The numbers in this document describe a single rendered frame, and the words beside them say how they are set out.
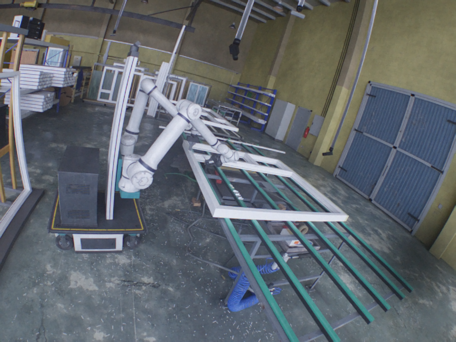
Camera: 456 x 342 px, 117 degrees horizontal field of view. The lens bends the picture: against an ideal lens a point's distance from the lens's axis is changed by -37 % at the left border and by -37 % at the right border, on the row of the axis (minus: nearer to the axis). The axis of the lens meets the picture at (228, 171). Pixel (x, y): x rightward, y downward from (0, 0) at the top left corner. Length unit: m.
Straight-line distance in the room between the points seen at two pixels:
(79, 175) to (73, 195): 0.19
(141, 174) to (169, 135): 0.34
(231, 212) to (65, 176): 1.28
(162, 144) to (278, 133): 10.37
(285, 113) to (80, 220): 10.75
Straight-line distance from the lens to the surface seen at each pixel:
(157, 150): 1.60
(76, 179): 1.84
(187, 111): 1.59
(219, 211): 1.50
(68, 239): 2.24
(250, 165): 2.66
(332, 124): 9.49
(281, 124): 11.67
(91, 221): 2.07
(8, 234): 2.56
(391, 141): 8.02
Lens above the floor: 1.66
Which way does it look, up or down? 20 degrees down
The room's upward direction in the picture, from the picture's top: 18 degrees clockwise
